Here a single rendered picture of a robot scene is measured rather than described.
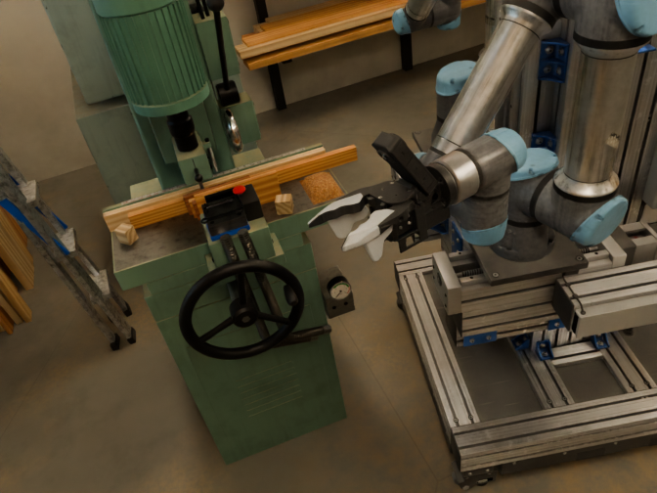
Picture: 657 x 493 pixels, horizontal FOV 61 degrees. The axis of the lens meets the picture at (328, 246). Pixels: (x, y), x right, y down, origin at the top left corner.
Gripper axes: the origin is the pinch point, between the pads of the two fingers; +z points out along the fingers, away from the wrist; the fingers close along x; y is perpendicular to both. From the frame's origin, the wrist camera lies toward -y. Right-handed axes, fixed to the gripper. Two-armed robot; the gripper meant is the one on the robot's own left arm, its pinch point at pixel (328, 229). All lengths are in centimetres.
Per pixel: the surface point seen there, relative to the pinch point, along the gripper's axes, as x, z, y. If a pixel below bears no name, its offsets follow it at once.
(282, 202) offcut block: 55, -15, 23
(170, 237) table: 68, 11, 25
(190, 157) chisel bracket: 68, 0, 8
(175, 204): 75, 6, 20
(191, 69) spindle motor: 62, -6, -12
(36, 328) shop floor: 191, 66, 98
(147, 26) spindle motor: 60, 0, -23
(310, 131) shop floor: 253, -121, 91
